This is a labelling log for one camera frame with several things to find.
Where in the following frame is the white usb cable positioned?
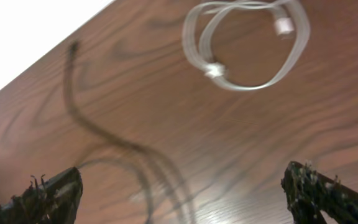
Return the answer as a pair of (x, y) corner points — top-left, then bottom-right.
(181, 0), (311, 92)

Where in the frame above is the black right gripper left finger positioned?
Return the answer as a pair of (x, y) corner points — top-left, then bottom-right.
(0, 167), (83, 224)

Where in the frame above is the thin black cable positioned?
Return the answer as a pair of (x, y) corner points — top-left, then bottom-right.
(62, 40), (198, 224)

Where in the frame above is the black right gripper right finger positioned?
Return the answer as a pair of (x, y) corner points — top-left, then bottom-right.
(281, 161), (358, 224)

